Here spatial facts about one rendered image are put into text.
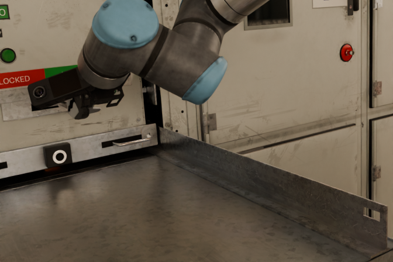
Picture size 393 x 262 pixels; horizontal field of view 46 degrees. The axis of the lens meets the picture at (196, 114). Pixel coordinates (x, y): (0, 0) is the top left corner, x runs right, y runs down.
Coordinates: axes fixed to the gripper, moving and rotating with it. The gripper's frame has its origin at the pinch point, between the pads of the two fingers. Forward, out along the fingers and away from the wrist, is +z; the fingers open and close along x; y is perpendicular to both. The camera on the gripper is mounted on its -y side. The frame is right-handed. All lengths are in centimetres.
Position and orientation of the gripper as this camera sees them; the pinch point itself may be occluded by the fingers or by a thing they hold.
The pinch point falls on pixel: (69, 111)
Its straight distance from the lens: 101.2
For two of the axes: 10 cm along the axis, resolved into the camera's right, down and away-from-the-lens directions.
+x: -3.2, -9.1, 2.5
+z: -4.1, 3.7, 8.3
